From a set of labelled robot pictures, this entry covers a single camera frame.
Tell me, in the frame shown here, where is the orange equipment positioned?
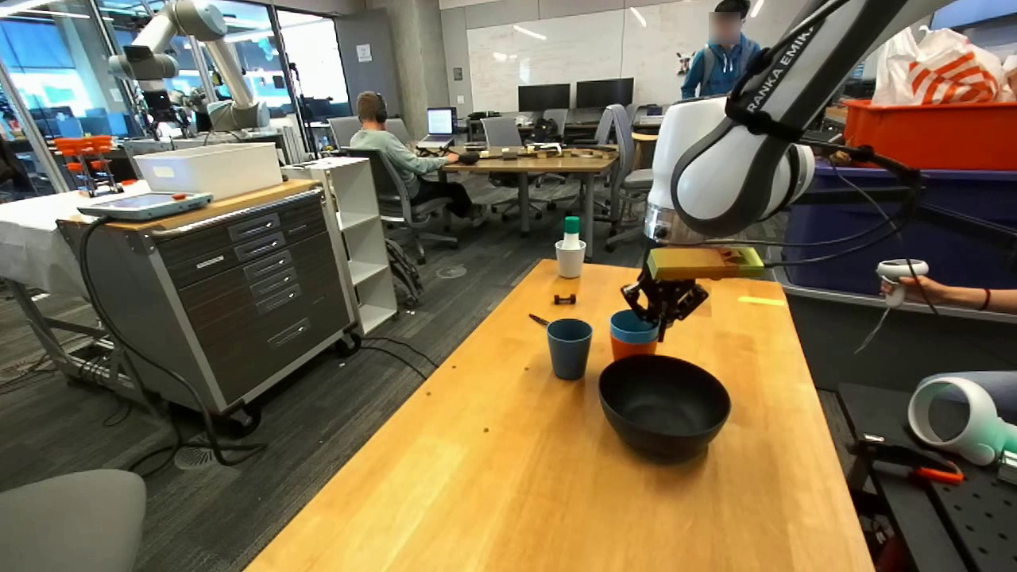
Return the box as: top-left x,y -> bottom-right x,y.
48,133 -> 116,179

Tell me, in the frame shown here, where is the seated person green shirt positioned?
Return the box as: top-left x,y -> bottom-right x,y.
347,89 -> 474,226

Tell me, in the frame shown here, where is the grey drawer tool cabinet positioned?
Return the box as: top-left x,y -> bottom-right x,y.
58,175 -> 363,424

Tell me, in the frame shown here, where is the black mesh office chair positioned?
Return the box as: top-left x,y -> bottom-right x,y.
333,147 -> 462,264

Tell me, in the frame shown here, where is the white shelf unit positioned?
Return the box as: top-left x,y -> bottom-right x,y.
306,157 -> 402,338

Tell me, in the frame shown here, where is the wooden office table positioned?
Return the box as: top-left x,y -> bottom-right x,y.
443,147 -> 619,257

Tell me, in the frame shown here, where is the white handheld controller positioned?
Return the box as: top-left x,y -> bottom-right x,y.
874,255 -> 932,287

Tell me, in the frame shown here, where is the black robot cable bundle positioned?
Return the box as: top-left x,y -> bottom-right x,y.
781,138 -> 1017,266

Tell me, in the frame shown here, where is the black bowl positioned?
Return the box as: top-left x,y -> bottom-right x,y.
598,352 -> 734,465

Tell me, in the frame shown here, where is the red handled tool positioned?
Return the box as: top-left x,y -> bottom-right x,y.
846,440 -> 967,489

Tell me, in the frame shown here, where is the dark teal plastic cup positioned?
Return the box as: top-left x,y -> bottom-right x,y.
545,314 -> 595,383

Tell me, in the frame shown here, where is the black monitor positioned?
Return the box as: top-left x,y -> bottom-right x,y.
572,75 -> 635,111
515,80 -> 572,113

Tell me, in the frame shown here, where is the yellow wrist camera mount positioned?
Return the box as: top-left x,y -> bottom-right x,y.
647,240 -> 771,287

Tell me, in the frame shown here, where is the white plastic container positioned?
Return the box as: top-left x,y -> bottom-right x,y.
553,213 -> 588,284

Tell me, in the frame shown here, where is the pale cylindrical device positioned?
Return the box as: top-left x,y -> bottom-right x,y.
903,366 -> 1017,470

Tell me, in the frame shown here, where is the operator hand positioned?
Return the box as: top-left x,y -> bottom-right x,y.
899,269 -> 953,312

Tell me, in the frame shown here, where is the white orange striped bag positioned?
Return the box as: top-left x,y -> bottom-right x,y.
870,20 -> 1014,107

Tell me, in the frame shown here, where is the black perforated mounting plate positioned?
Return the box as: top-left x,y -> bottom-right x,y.
836,377 -> 1017,572

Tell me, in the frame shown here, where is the grey plastic bin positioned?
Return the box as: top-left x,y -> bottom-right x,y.
789,284 -> 1017,391

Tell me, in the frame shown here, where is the operator forearm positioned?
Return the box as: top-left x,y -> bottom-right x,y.
949,281 -> 1017,314

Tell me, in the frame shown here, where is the grey swivel chair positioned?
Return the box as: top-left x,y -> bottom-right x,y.
592,102 -> 656,257

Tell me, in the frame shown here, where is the orange plastic bin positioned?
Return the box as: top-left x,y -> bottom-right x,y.
842,98 -> 1017,175

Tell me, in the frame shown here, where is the light blue plastic cup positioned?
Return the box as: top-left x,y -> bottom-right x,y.
607,309 -> 663,347

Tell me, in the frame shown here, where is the dark blue plastic bin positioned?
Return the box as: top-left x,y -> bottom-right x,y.
781,162 -> 1017,297

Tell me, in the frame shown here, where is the grey laptop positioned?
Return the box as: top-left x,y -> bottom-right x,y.
75,187 -> 218,222

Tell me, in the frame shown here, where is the grey office chair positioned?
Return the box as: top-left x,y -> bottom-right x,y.
0,466 -> 150,572

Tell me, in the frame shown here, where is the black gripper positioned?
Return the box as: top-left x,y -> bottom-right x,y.
619,275 -> 711,342

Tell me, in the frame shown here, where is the orange plastic cup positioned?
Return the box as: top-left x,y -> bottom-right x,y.
607,334 -> 663,366

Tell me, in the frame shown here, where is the white box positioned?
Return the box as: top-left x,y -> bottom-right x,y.
130,140 -> 288,202

